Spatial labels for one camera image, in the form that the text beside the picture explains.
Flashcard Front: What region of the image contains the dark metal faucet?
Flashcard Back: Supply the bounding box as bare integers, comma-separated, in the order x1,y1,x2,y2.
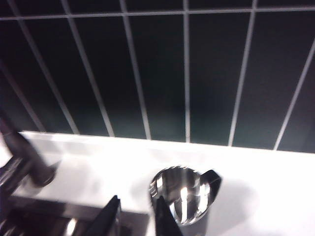
0,59,63,188

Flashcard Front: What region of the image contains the black steel mug with logo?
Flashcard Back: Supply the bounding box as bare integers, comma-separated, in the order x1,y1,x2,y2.
148,166,222,236

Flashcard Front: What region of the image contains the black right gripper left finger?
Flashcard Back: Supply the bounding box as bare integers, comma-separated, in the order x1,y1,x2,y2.
85,195,122,236

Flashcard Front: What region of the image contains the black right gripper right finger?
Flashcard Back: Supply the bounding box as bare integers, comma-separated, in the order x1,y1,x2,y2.
154,195,185,236

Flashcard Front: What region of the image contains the black kitchen sink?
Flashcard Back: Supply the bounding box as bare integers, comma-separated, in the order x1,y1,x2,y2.
0,194,151,236

